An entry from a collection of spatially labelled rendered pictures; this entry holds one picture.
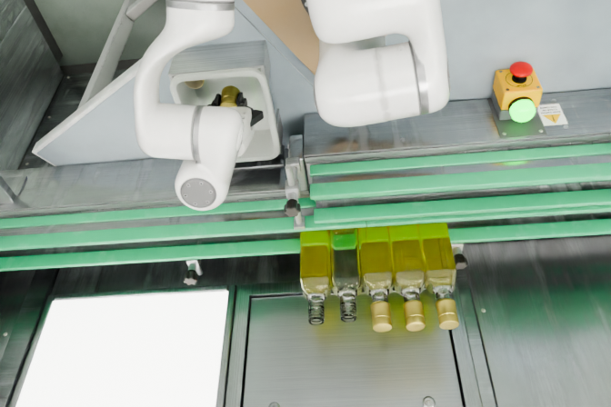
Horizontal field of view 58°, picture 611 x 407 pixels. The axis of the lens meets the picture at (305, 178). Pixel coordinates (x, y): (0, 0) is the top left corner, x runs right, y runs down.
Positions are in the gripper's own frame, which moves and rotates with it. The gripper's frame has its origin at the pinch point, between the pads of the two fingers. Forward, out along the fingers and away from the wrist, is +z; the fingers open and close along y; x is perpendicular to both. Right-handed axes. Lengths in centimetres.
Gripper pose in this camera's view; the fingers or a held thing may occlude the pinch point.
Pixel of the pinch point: (229, 104)
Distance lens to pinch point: 101.6
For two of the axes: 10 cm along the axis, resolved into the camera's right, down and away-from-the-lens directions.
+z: 0.3, -5.4, 8.4
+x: -0.9, -8.4, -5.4
